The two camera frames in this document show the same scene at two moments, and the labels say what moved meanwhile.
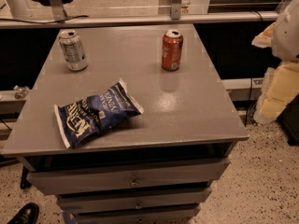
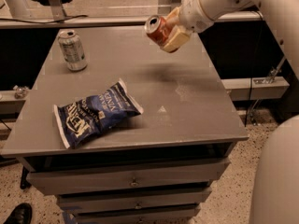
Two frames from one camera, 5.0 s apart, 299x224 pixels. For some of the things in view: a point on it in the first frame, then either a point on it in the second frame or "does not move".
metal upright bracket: [55, 0] does not move
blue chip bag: [81, 118] does not move
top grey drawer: [84, 180] does not move
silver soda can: [73, 49] does not move
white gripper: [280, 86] -> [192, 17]
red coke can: [172, 49] -> [157, 30]
